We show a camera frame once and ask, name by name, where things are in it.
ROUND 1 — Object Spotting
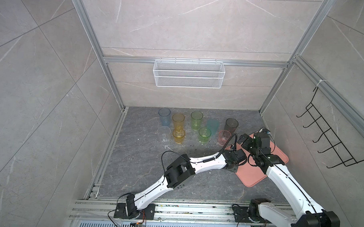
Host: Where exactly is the pink tray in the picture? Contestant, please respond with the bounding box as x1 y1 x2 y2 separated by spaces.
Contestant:
235 133 289 187

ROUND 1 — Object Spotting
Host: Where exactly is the tall green plastic cup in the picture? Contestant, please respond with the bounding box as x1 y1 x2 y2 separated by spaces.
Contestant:
191 111 204 131

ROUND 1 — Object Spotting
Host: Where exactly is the tall yellow plastic cup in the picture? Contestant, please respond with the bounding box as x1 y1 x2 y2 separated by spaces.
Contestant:
172 113 186 129

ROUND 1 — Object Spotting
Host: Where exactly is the clear plastic cup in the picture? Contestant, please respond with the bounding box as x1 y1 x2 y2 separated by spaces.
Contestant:
157 126 171 146

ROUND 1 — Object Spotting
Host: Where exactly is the blue plastic cup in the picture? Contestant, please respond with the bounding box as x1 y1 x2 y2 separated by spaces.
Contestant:
158 108 171 127

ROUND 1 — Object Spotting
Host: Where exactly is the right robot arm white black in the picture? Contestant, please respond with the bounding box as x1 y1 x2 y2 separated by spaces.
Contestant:
235 129 340 227

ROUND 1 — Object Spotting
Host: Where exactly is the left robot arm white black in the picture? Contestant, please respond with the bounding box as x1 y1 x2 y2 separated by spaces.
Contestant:
108 133 248 219

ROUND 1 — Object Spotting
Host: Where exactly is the dark grey plastic cup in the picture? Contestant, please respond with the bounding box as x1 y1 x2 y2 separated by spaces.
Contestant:
224 118 239 134

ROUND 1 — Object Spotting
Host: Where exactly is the pink plastic cup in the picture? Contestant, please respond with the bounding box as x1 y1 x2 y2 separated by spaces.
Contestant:
218 130 231 146

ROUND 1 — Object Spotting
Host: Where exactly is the teal plastic cup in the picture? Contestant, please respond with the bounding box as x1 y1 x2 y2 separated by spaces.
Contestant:
207 118 220 136

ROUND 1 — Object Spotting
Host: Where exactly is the short green plastic cup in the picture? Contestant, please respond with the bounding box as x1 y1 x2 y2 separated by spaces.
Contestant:
198 127 212 143

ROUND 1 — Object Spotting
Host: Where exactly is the short yellow plastic cup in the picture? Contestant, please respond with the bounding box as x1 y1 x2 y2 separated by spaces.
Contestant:
172 128 185 144

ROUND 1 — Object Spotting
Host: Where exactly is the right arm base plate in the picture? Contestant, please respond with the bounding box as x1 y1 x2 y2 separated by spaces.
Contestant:
231 204 271 224

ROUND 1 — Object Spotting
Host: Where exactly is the black wire hook rack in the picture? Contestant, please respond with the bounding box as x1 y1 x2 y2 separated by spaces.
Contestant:
296 87 364 169

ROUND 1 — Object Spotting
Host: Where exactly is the white wire mesh basket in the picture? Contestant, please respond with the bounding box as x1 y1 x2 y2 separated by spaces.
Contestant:
153 59 226 89

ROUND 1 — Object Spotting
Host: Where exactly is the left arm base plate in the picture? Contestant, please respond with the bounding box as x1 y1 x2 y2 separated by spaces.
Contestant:
111 203 156 220

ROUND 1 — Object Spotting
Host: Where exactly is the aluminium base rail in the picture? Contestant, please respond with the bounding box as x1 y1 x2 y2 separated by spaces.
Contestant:
65 198 295 227

